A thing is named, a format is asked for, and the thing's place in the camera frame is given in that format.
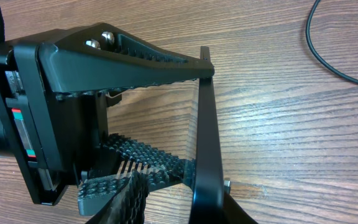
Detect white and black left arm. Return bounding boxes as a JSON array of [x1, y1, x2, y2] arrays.
[[0, 7, 214, 216]]

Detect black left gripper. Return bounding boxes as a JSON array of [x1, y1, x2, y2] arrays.
[[0, 27, 109, 205]]

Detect black Samsung Galaxy smartphone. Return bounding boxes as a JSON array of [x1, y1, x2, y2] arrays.
[[188, 45, 226, 224]]

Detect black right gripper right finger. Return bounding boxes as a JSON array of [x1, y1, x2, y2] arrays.
[[223, 192, 258, 224]]

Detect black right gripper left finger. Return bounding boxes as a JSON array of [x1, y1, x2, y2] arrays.
[[86, 171, 149, 224]]

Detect black USB charging cable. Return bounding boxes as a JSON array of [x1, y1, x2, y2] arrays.
[[305, 0, 358, 91]]

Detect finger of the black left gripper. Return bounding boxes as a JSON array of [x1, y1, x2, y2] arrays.
[[39, 23, 214, 93], [78, 134, 195, 216]]

